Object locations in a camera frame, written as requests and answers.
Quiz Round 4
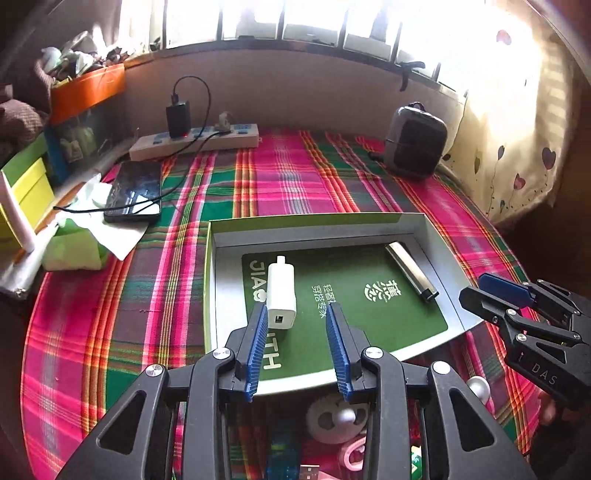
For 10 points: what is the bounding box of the grey portable heater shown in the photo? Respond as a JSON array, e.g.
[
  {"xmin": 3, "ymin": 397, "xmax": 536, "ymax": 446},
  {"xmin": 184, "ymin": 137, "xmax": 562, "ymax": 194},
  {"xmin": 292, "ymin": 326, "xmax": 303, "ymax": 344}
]
[{"xmin": 385, "ymin": 105, "xmax": 448, "ymax": 178}]

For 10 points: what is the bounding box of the black window clamp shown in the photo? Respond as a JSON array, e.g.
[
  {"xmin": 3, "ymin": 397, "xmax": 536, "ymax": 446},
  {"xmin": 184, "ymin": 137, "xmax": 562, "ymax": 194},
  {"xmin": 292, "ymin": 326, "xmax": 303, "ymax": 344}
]
[{"xmin": 399, "ymin": 62, "xmax": 428, "ymax": 90}]

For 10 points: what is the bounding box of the green and grey cardboard box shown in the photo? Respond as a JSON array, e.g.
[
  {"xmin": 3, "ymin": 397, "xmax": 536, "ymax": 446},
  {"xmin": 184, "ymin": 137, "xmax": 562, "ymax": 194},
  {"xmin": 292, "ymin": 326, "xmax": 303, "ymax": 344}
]
[{"xmin": 203, "ymin": 212, "xmax": 485, "ymax": 398}]

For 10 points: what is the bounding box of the pile of crumpled packets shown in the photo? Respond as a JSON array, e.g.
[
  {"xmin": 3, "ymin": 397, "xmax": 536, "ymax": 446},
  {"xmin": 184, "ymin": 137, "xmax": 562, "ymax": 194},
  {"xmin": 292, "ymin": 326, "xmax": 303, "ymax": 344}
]
[{"xmin": 34, "ymin": 31, "xmax": 134, "ymax": 84}]

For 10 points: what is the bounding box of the pink plastic clip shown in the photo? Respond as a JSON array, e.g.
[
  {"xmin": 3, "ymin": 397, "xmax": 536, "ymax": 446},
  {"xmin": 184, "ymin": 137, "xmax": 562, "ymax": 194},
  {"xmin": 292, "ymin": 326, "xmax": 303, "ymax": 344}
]
[{"xmin": 339, "ymin": 438, "xmax": 370, "ymax": 472}]

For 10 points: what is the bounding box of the heart print curtain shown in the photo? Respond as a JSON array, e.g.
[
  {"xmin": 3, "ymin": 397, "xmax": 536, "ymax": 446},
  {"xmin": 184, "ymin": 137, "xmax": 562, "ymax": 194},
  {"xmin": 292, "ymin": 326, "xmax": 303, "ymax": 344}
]
[{"xmin": 438, "ymin": 0, "xmax": 591, "ymax": 222}]

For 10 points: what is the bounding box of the yellow cardboard box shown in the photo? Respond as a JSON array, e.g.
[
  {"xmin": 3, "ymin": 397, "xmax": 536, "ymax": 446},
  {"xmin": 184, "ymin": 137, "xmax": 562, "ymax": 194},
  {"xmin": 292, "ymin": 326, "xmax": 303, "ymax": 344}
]
[{"xmin": 0, "ymin": 159, "xmax": 55, "ymax": 237}]

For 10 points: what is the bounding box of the black smartphone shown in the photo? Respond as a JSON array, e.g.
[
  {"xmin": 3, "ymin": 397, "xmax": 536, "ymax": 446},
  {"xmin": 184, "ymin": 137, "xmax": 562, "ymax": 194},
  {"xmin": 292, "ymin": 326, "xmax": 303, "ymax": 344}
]
[{"xmin": 104, "ymin": 161, "xmax": 162, "ymax": 223}]

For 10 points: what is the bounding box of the green tissue pack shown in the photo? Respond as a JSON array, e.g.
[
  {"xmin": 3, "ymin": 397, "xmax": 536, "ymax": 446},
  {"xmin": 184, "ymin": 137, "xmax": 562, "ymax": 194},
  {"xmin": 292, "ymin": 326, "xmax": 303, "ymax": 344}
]
[{"xmin": 42, "ymin": 219, "xmax": 109, "ymax": 271}]

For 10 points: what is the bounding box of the barred window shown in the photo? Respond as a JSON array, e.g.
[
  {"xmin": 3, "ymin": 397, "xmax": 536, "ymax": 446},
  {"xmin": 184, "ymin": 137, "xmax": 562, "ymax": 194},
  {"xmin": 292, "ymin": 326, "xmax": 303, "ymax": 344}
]
[{"xmin": 115, "ymin": 0, "xmax": 467, "ymax": 93}]

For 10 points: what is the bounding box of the white power strip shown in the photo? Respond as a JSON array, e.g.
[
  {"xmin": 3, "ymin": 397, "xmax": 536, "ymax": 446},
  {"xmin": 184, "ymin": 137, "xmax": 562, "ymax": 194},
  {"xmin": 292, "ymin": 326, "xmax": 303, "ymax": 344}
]
[{"xmin": 129, "ymin": 122, "xmax": 260, "ymax": 161}]

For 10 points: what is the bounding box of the blue translucent plastic case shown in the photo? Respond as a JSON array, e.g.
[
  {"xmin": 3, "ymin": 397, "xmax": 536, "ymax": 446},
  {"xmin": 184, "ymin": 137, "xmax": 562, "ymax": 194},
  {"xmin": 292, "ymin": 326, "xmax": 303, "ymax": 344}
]
[{"xmin": 270, "ymin": 434, "xmax": 301, "ymax": 480}]

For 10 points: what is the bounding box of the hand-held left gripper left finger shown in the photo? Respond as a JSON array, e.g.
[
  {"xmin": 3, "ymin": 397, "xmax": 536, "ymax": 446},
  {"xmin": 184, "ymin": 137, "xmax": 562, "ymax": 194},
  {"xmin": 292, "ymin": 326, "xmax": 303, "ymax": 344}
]
[{"xmin": 60, "ymin": 302, "xmax": 271, "ymax": 480}]

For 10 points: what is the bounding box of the black charger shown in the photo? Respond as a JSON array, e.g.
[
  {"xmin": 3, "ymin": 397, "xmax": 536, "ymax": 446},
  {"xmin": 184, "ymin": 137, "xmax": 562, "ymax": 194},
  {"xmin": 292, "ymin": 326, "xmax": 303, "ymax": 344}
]
[{"xmin": 166, "ymin": 104, "xmax": 191, "ymax": 138}]

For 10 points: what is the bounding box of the white tissue paper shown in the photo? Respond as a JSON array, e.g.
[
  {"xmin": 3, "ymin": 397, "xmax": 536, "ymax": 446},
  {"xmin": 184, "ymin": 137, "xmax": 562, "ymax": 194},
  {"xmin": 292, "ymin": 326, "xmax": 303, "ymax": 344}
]
[{"xmin": 55, "ymin": 173, "xmax": 146, "ymax": 260}]

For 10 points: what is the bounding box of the silver lighter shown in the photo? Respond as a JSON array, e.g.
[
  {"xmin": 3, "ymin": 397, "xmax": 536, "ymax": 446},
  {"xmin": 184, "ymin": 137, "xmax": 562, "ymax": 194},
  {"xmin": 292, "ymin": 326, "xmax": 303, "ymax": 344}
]
[{"xmin": 385, "ymin": 241, "xmax": 439, "ymax": 303}]

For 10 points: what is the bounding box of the orange box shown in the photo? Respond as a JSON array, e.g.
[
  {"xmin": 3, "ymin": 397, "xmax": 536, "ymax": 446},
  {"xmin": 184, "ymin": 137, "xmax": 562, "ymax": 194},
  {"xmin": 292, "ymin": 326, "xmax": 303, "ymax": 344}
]
[{"xmin": 50, "ymin": 64, "xmax": 126, "ymax": 124}]

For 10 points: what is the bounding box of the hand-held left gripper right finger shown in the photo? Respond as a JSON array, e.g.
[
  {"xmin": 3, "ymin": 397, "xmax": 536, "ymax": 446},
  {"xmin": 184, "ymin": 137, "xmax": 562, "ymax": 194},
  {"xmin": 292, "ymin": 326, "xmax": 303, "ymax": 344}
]
[{"xmin": 325, "ymin": 305, "xmax": 539, "ymax": 480}]

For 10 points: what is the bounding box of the person's right hand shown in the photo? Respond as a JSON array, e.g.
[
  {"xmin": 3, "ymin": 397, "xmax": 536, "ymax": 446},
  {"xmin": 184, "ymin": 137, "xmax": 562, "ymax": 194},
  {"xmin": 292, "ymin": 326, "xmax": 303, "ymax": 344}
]
[{"xmin": 538, "ymin": 390, "xmax": 559, "ymax": 426}]

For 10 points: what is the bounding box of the pale pink tube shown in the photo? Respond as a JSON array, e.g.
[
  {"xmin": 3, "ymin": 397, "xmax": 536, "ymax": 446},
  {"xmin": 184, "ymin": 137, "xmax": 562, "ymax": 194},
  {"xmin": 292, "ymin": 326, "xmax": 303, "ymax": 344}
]
[{"xmin": 0, "ymin": 178, "xmax": 35, "ymax": 252}]

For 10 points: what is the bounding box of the black charging cable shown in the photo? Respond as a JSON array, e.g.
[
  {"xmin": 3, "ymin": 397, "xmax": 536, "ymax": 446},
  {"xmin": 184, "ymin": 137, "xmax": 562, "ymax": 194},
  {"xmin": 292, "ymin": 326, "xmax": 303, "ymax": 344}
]
[{"xmin": 53, "ymin": 76, "xmax": 232, "ymax": 215}]

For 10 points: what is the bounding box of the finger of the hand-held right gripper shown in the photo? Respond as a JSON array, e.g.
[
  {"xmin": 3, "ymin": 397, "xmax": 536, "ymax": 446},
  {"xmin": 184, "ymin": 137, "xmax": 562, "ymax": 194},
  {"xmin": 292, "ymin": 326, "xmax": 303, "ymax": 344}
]
[
  {"xmin": 459, "ymin": 286, "xmax": 580, "ymax": 346},
  {"xmin": 478, "ymin": 273, "xmax": 591, "ymax": 324}
]

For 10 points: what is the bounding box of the white charger adapter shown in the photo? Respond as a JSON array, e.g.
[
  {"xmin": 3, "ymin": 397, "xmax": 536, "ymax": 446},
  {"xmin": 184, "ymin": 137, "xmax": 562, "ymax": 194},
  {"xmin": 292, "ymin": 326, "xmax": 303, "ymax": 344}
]
[{"xmin": 267, "ymin": 255, "xmax": 297, "ymax": 330}]

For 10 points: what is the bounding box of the dark glass tank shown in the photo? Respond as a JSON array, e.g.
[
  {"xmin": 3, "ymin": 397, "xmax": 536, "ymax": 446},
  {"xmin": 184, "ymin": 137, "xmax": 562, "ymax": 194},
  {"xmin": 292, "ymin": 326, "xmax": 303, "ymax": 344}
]
[{"xmin": 46, "ymin": 99, "xmax": 134, "ymax": 185}]

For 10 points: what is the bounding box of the plaid blanket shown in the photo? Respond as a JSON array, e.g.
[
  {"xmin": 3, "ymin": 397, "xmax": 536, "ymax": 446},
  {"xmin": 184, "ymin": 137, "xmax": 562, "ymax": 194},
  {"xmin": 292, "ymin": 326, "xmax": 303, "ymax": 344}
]
[{"xmin": 23, "ymin": 129, "xmax": 541, "ymax": 480}]

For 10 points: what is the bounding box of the brown checked cloth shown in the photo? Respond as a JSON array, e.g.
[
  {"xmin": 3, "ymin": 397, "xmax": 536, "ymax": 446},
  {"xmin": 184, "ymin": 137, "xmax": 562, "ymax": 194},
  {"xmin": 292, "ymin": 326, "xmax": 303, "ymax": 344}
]
[{"xmin": 0, "ymin": 85, "xmax": 49, "ymax": 162}]

